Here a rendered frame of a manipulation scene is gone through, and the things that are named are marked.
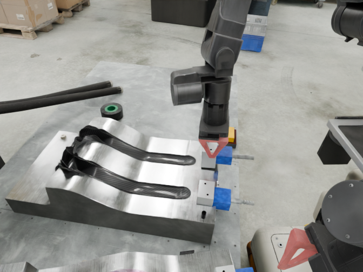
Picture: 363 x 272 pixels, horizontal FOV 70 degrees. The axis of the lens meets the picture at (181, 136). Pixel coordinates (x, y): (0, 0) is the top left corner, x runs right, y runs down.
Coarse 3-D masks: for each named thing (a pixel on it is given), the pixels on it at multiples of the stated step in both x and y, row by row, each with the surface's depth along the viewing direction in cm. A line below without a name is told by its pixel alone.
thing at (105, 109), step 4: (108, 104) 98; (112, 104) 98; (116, 104) 98; (100, 108) 96; (104, 108) 96; (108, 108) 97; (112, 108) 98; (116, 108) 96; (120, 108) 96; (104, 112) 94; (108, 112) 94; (112, 112) 94; (116, 112) 94; (120, 112) 95; (104, 116) 94; (108, 116) 94; (112, 116) 94; (116, 116) 94; (120, 116) 96
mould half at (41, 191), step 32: (128, 128) 75; (96, 160) 63; (128, 160) 68; (32, 192) 64; (64, 192) 56; (96, 192) 58; (192, 192) 62; (96, 224) 63; (128, 224) 61; (160, 224) 59; (192, 224) 57
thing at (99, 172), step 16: (96, 128) 70; (80, 144) 66; (112, 144) 69; (128, 144) 72; (64, 160) 69; (80, 160) 62; (144, 160) 70; (160, 160) 71; (176, 160) 70; (192, 160) 70; (96, 176) 61; (112, 176) 63; (128, 192) 62; (144, 192) 62; (160, 192) 62; (176, 192) 62
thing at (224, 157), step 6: (210, 144) 66; (216, 144) 66; (204, 150) 64; (210, 150) 64; (222, 150) 66; (228, 150) 66; (204, 156) 65; (216, 156) 65; (222, 156) 65; (228, 156) 65; (234, 156) 66; (240, 156) 66; (246, 156) 66; (252, 156) 66; (204, 162) 66; (210, 162) 66; (216, 162) 66; (222, 162) 66; (228, 162) 65
